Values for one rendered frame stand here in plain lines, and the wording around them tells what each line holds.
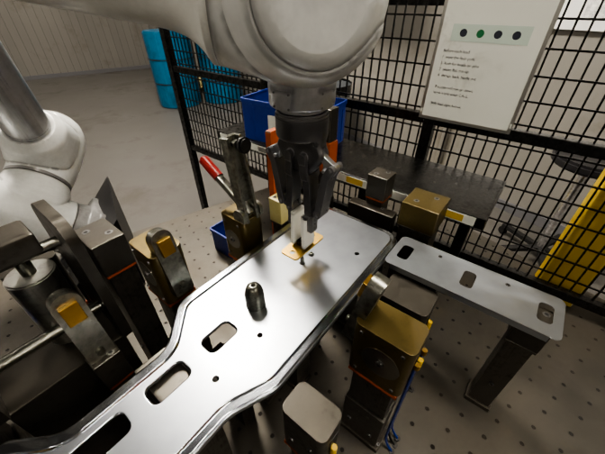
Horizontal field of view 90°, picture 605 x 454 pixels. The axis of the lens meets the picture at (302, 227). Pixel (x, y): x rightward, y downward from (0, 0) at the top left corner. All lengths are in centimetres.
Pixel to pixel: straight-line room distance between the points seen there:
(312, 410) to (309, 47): 40
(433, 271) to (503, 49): 52
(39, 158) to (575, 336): 149
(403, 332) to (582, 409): 58
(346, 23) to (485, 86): 73
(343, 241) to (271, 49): 50
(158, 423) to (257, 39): 42
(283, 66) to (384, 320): 36
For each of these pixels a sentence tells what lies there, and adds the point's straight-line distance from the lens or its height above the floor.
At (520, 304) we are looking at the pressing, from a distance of 64.
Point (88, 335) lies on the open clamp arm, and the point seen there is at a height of 103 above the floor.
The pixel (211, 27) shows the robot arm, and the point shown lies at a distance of 24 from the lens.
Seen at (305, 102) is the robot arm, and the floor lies 131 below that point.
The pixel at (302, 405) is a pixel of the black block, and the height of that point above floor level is 99.
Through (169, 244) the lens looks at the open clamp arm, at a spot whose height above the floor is 108.
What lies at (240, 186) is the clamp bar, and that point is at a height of 113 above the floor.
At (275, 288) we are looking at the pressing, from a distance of 55.
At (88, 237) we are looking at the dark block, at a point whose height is 112.
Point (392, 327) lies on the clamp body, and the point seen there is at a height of 104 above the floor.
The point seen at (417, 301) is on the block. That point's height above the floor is 98.
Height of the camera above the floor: 141
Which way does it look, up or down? 37 degrees down
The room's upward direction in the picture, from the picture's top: straight up
